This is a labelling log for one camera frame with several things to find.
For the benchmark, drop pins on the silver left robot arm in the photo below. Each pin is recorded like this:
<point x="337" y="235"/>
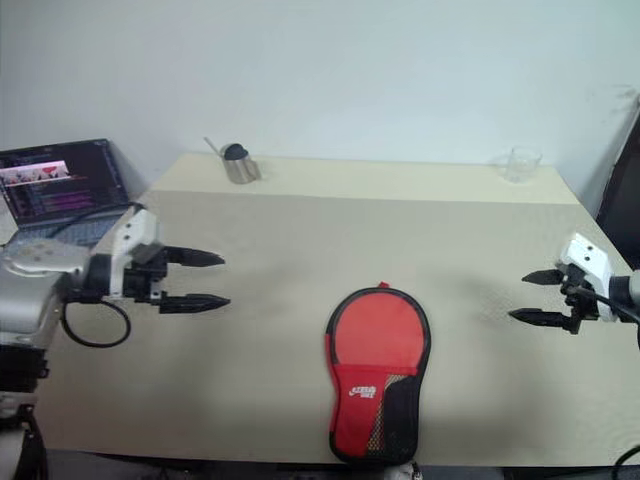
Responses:
<point x="35" y="300"/>

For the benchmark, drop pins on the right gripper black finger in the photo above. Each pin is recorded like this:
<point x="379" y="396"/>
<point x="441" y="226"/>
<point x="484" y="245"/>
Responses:
<point x="542" y="317"/>
<point x="547" y="277"/>

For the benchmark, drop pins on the thin metal stick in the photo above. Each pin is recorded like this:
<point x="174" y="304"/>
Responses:
<point x="212" y="145"/>

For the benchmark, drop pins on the clear glass beaker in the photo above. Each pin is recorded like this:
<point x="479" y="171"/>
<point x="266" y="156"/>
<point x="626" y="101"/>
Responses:
<point x="520" y="165"/>

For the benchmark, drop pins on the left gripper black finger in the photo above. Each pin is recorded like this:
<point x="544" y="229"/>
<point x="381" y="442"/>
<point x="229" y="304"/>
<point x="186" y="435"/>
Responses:
<point x="192" y="257"/>
<point x="192" y="303"/>

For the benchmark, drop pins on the black rounded object in cup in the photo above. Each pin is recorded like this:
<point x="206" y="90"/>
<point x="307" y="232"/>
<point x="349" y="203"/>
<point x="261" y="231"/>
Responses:
<point x="235" y="151"/>

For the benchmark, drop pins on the red black paddle case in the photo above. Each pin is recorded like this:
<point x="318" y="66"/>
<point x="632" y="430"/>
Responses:
<point x="375" y="340"/>

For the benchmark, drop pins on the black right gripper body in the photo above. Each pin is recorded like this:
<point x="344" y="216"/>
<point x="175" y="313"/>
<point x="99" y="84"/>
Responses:
<point x="577" y="300"/>

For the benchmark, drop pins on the stainless steel cup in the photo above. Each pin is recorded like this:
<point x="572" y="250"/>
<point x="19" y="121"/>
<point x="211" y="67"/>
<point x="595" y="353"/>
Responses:
<point x="242" y="170"/>

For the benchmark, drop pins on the open grey laptop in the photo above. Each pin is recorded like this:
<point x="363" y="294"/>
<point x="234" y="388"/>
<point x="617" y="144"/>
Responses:
<point x="50" y="200"/>

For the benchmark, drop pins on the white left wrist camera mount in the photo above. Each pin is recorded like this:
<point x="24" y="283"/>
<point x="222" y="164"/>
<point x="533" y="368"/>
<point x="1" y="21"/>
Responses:
<point x="132" y="230"/>

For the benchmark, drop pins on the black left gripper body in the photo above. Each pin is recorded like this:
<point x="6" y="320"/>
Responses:
<point x="145" y="282"/>

